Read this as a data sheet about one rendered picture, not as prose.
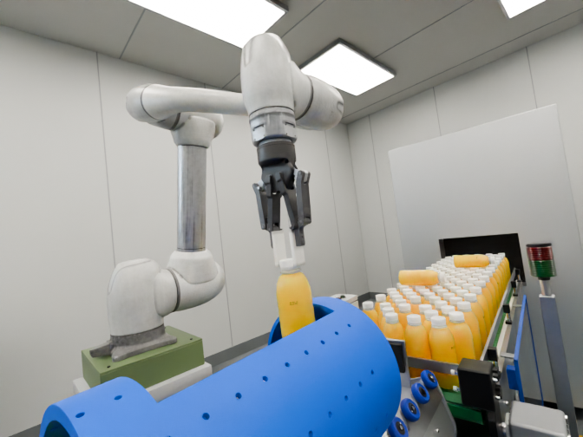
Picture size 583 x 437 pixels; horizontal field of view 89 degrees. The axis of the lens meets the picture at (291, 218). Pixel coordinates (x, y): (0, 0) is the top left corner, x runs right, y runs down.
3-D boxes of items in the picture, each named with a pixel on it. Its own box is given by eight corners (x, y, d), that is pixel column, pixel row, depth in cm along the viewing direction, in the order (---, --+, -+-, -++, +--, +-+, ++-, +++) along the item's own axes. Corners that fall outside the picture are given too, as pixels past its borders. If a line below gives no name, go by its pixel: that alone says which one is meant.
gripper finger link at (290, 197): (286, 175, 59) (291, 172, 58) (303, 229, 57) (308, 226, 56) (273, 173, 56) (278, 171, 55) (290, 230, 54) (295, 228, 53)
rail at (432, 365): (342, 354, 102) (341, 345, 102) (343, 353, 102) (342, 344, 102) (478, 380, 76) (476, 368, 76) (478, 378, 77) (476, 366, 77)
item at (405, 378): (373, 382, 85) (367, 338, 86) (376, 379, 87) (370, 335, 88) (409, 391, 79) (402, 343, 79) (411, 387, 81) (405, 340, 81)
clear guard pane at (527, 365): (543, 540, 82) (514, 361, 85) (540, 398, 142) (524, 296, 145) (546, 541, 81) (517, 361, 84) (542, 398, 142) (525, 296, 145)
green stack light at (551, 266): (529, 277, 90) (527, 261, 91) (530, 273, 95) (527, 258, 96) (558, 277, 86) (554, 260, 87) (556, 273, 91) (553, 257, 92)
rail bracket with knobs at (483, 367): (454, 408, 74) (448, 366, 74) (460, 394, 79) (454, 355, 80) (502, 420, 68) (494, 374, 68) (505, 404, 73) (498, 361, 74)
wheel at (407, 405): (401, 395, 68) (407, 392, 67) (416, 412, 67) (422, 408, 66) (396, 410, 64) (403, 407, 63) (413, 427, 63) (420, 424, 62)
